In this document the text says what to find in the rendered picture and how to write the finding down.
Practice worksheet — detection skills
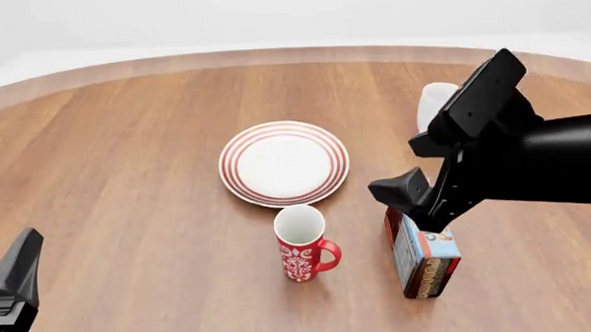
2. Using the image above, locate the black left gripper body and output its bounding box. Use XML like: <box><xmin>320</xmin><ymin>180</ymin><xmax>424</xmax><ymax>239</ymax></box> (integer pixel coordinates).
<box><xmin>0</xmin><ymin>285</ymin><xmax>41</xmax><ymax>332</ymax></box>

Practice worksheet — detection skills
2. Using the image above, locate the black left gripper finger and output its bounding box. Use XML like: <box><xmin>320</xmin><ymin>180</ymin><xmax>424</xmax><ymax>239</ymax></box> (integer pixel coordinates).
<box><xmin>0</xmin><ymin>226</ymin><xmax>47</xmax><ymax>309</ymax></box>

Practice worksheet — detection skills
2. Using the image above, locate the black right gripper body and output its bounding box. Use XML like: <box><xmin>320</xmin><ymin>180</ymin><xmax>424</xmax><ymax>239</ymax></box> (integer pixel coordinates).
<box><xmin>406</xmin><ymin>141</ymin><xmax>487</xmax><ymax>234</ymax></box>

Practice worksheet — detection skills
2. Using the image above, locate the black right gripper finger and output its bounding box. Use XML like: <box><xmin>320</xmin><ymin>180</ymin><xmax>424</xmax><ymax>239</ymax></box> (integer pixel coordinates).
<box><xmin>407</xmin><ymin>129</ymin><xmax>462</xmax><ymax>160</ymax></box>
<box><xmin>366</xmin><ymin>166</ymin><xmax>432</xmax><ymax>216</ymax></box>

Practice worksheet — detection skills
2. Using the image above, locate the white mug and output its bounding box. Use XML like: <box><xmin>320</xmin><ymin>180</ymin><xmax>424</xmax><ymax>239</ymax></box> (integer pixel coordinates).
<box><xmin>415</xmin><ymin>81</ymin><xmax>462</xmax><ymax>133</ymax></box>

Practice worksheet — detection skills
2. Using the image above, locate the white plate with red rings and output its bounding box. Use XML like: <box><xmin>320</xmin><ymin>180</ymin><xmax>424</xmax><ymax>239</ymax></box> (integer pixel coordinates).
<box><xmin>216</xmin><ymin>118</ymin><xmax>352</xmax><ymax>210</ymax></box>

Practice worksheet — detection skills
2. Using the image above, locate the red patterned mug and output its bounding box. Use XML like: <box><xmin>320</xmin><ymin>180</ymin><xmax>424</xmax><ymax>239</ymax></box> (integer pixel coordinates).
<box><xmin>271</xmin><ymin>203</ymin><xmax>344</xmax><ymax>285</ymax></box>

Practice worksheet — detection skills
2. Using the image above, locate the printed pudding box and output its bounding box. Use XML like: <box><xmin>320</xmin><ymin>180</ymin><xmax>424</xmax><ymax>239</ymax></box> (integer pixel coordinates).
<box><xmin>383</xmin><ymin>204</ymin><xmax>464</xmax><ymax>301</ymax></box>

